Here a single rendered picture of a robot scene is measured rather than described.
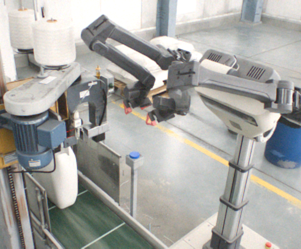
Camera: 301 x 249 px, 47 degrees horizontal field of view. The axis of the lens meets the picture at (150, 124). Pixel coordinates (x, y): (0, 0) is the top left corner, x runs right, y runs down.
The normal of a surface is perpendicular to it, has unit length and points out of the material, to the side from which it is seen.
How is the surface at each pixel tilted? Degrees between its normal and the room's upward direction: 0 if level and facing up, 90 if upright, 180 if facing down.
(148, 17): 90
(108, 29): 106
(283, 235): 0
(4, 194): 90
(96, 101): 90
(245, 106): 40
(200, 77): 58
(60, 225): 0
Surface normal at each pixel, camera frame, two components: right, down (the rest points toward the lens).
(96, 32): -0.35, -0.44
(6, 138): 0.68, 0.38
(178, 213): 0.04, -0.87
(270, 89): 0.39, -0.09
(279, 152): -0.61, 0.40
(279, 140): -0.78, 0.32
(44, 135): -0.40, 0.43
